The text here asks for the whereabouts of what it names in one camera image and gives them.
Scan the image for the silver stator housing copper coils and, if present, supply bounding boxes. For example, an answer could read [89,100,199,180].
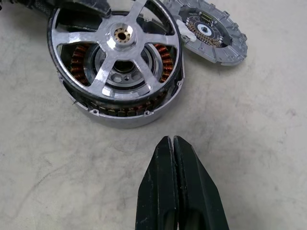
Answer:
[56,51,187,129]

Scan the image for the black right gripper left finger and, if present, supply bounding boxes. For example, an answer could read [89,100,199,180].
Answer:
[135,136,179,230]

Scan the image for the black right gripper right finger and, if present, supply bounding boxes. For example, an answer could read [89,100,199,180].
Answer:
[173,136,230,230]

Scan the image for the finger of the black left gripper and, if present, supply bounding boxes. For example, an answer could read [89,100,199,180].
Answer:
[55,0,112,32]
[0,0,56,19]

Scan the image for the silver end cover circuit board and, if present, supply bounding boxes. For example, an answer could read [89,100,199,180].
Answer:
[163,0,248,67]

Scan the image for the silver spoked rotor black rim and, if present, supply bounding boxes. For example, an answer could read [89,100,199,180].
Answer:
[47,0,183,103]

